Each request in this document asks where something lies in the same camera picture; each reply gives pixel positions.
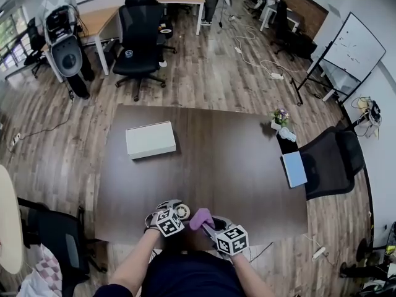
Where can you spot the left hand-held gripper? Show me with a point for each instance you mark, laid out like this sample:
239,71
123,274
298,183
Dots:
169,224

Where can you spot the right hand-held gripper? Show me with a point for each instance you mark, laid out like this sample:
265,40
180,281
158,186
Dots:
232,240

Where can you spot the cream cylindrical object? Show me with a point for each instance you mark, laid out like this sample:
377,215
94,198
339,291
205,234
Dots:
183,211

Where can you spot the purple cleaning cloth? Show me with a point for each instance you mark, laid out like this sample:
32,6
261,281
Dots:
201,219

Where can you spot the person's left forearm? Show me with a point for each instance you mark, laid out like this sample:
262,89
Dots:
133,265

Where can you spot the person's right forearm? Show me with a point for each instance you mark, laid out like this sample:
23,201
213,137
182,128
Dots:
250,274

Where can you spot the person's navy shirt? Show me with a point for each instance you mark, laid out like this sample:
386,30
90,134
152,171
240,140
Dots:
188,277

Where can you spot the flat white box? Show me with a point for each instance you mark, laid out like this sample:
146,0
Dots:
150,139

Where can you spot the light blue notebook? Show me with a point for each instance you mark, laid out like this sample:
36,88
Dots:
294,169

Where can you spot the white power strip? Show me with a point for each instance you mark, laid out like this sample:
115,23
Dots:
237,49
276,76
319,254
16,138

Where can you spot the black tray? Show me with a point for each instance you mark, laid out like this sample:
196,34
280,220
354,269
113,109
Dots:
287,147

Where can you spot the black mesh office chair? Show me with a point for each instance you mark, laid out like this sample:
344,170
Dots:
58,243
289,32
331,162
139,39

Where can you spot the purple flowers in white pot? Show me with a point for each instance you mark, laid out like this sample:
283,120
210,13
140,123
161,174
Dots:
281,117

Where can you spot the pink checkered cloth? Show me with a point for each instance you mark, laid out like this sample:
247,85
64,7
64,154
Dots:
43,274

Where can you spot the blue tape roll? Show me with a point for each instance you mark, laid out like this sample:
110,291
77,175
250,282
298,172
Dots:
129,54

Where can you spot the round cream table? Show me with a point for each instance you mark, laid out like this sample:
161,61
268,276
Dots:
7,221

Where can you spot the black computer tower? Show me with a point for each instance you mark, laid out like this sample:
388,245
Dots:
109,51

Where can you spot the white tape roll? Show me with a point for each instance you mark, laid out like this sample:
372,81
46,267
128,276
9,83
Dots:
166,30

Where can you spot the grey oval hard-shell case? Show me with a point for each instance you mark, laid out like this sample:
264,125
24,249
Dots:
66,57

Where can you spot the black backpack rig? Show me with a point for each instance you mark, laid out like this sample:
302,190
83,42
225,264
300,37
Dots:
58,22

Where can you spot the whiteboard on black stand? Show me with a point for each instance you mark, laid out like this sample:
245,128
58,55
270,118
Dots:
354,45

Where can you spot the window with dark frame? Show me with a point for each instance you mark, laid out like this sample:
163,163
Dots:
10,39

